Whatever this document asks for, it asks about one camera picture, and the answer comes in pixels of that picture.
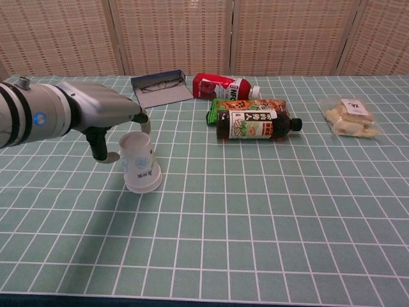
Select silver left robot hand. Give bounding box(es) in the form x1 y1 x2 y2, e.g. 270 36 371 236
57 80 151 165

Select thin-framed eyeglasses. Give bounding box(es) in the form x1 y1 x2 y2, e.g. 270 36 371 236
140 78 185 93

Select blue open glasses case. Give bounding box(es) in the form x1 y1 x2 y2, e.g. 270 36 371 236
130 69 194 110

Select woven bamboo screen panel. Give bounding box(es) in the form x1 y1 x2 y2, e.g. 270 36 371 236
335 0 409 76
114 0 236 77
228 0 368 77
0 0 125 77

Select red juice bottle white cap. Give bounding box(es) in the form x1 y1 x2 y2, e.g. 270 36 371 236
192 72 262 100

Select green orange snack bag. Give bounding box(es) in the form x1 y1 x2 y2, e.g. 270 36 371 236
205 97 291 127

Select dark tea bottle black cap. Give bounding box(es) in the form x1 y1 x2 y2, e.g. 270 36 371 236
216 109 303 143

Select green grid tablecloth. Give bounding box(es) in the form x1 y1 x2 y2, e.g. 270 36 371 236
0 74 409 304

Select clear bag of biscuits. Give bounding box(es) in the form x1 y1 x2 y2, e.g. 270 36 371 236
319 97 383 138

